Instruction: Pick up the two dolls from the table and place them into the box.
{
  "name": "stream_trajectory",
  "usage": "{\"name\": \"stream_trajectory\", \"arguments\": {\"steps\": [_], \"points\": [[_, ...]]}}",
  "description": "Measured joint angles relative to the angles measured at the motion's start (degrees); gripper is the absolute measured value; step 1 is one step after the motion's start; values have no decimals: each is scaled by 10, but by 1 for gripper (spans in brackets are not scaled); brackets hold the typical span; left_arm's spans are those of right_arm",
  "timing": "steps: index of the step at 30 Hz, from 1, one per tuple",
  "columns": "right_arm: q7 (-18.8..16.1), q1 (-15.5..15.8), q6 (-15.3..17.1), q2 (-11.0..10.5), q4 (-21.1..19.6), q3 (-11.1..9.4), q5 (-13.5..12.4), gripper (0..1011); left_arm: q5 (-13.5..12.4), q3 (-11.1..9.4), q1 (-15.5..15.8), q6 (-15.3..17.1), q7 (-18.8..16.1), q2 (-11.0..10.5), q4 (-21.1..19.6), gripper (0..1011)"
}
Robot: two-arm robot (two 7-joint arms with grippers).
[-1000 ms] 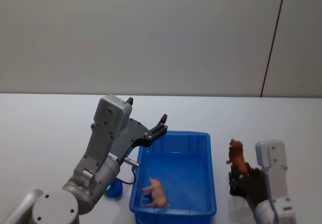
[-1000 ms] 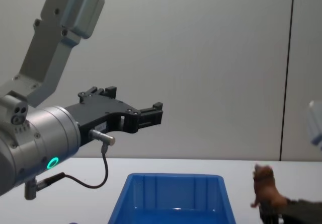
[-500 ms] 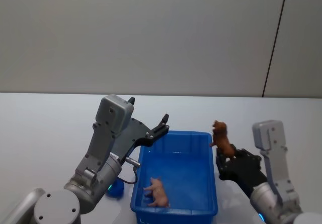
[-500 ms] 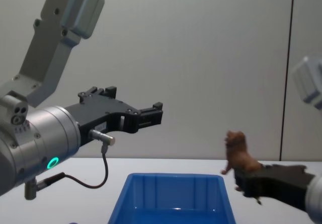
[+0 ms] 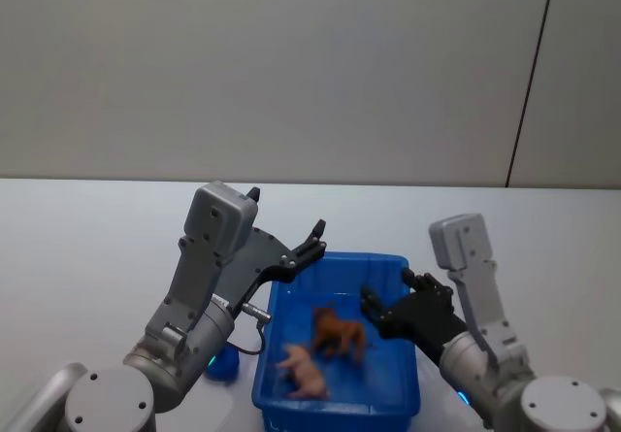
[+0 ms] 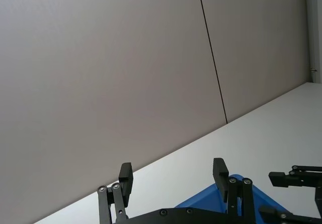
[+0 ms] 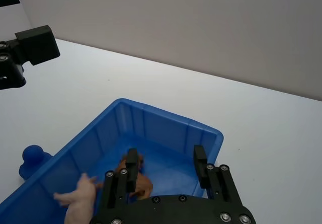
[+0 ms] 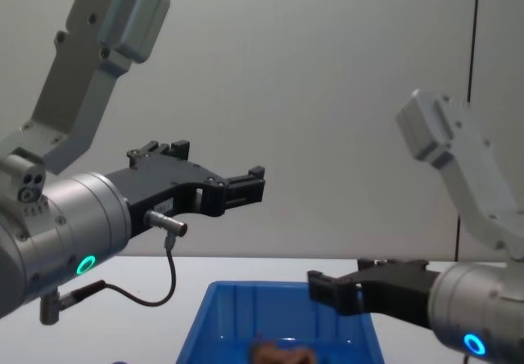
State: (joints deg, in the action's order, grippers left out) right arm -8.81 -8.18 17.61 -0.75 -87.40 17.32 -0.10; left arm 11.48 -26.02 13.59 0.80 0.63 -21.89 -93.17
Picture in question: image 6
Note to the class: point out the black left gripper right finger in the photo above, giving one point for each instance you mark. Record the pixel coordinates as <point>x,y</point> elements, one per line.
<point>221,181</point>

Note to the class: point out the blue plastic bin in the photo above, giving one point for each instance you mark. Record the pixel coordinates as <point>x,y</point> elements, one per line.
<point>206,200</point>

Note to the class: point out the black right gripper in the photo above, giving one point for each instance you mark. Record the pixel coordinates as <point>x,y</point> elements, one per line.
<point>319,196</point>

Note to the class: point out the white door with frame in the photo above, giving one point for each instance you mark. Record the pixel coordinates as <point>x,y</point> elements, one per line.
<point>314,32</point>

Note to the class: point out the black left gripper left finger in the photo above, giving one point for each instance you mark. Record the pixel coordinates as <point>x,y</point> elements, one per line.
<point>125,183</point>

